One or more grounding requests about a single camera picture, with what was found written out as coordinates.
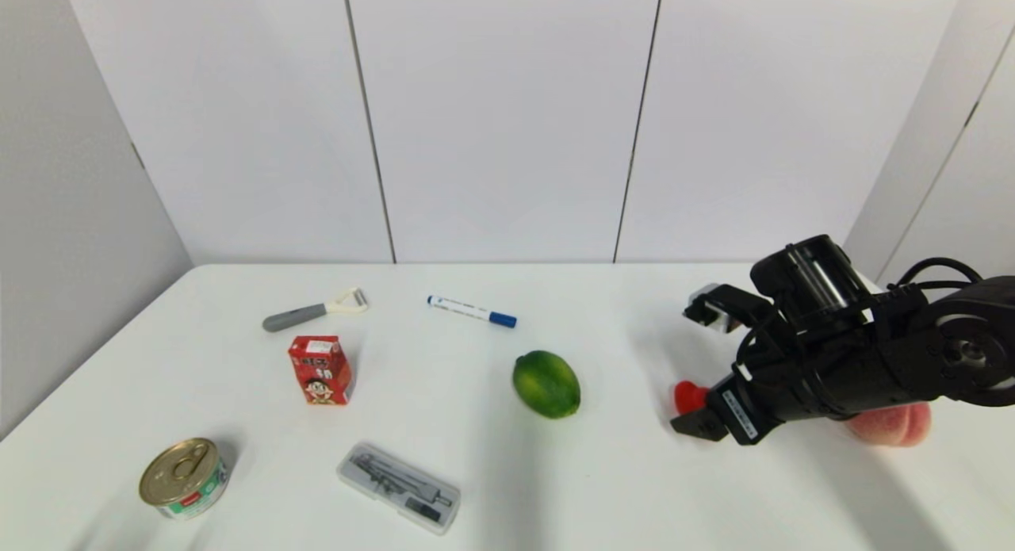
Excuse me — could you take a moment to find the red rubber duck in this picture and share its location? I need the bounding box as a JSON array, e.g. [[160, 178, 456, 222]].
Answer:
[[674, 381, 711, 415]]

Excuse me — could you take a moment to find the pink peach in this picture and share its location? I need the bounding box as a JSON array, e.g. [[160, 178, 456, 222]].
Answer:
[[845, 402, 933, 448]]

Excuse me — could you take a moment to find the green lime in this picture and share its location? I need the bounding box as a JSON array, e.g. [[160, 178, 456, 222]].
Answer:
[[511, 350, 581, 419]]

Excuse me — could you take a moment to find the white marker with blue cap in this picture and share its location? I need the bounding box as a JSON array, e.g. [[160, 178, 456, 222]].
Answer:
[[427, 295, 518, 329]]

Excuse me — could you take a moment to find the clear plastic compass case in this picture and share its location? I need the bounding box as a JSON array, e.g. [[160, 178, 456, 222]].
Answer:
[[337, 442, 462, 535]]

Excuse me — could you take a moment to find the red cartoon milk carton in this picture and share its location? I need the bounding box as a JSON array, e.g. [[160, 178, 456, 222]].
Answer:
[[289, 335, 354, 406]]

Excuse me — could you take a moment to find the gold lid tin can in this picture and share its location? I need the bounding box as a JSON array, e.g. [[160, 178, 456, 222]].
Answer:
[[139, 437, 232, 521]]

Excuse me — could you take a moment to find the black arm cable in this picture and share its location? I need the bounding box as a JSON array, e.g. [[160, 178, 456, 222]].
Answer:
[[887, 257, 986, 294]]

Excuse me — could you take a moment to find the grey handled cream peeler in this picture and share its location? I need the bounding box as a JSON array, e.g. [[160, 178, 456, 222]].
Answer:
[[262, 289, 370, 334]]

